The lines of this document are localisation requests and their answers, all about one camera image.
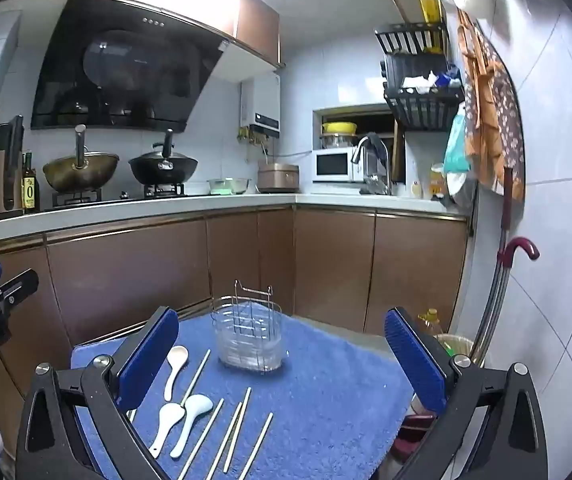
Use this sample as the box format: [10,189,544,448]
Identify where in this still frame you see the rice cooker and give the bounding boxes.
[257,162,300,194]

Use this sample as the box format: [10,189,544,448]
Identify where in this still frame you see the clear utensil holder wire rack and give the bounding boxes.
[210,280,289,373]

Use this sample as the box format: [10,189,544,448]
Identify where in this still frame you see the black wok with lid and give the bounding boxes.
[128,129,199,186]

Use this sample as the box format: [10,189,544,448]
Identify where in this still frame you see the teal plastic bag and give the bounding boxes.
[443,105,471,176]

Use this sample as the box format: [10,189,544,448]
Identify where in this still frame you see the metal sink faucet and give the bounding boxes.
[351,132,393,196]

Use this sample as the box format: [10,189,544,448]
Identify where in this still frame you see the trash bin with liner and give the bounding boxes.
[436,334,475,366]

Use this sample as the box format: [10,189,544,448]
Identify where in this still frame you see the white microwave oven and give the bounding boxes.
[312,147,367,183]

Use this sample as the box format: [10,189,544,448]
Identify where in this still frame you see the wooden chopstick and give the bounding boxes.
[224,387,252,473]
[237,413,274,480]
[180,349,211,407]
[177,398,225,480]
[205,402,243,480]

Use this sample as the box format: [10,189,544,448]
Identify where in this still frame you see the white water heater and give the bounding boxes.
[240,72,281,137]

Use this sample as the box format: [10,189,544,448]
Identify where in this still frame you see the umbrella with maroon hooked handle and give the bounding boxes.
[486,237,540,361]

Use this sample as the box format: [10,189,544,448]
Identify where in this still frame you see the blue fluffy towel mat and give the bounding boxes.
[70,305,417,480]

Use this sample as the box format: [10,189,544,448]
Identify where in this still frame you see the black wall rack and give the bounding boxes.
[375,22,465,132]

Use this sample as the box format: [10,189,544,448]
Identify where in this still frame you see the black glass range hood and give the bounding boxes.
[31,0,229,131]

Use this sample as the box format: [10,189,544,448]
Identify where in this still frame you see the dark red stool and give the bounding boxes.
[391,407,439,461]

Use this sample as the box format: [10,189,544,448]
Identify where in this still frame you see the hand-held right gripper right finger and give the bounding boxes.
[383,307,549,480]

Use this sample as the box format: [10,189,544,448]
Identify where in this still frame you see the gas stove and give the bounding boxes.
[41,182,207,209]

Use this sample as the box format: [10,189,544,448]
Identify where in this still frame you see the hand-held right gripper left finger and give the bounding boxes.
[16,306,181,480]

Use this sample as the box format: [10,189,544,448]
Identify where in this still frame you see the white kitchen countertop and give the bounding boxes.
[0,191,469,250]

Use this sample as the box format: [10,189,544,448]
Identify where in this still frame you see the clear glass bowl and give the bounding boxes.
[320,133,355,150]

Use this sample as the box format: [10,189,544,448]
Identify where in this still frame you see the yellow dish soap bottle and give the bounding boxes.
[430,162,449,201]

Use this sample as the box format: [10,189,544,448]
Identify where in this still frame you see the brown upper kitchen cabinet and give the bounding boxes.
[3,0,287,68]

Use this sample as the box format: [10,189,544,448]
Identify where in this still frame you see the beige plastic spoon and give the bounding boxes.
[163,346,189,402]

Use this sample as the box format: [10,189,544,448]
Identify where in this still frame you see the large plastic oil bottle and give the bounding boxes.
[418,308,444,341]

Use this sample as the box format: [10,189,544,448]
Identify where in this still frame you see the knife block with knives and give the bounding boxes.
[0,115,26,216]

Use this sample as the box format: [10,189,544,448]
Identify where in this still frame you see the patterned hanging apron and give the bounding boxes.
[458,7,525,201]

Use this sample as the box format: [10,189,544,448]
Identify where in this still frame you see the cooking oil glass bottle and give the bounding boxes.
[21,151,41,212]

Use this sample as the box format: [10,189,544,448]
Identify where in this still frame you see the glass bowl with green content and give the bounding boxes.
[207,177,251,196]

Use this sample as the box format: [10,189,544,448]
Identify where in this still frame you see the brass coloured wok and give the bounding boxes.
[42,125,120,193]

